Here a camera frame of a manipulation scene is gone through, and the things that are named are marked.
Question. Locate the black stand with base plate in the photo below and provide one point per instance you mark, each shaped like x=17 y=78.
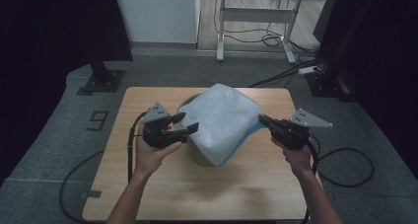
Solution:
x=103 y=81

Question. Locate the person's left hand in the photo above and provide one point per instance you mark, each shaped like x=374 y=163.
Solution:
x=149 y=160

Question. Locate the black stand base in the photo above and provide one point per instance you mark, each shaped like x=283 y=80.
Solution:
x=328 y=86

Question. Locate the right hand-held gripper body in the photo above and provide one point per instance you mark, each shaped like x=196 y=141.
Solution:
x=292 y=133

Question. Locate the white plastic trash bag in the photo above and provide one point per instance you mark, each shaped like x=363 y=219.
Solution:
x=223 y=118

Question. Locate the white power strip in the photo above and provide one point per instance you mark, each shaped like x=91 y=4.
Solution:
x=309 y=70

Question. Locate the person's right hand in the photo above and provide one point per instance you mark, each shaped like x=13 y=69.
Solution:
x=299 y=160

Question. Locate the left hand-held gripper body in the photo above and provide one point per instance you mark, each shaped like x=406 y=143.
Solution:
x=161 y=135

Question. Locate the white-legged desk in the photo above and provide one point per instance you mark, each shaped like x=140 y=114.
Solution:
x=256 y=15

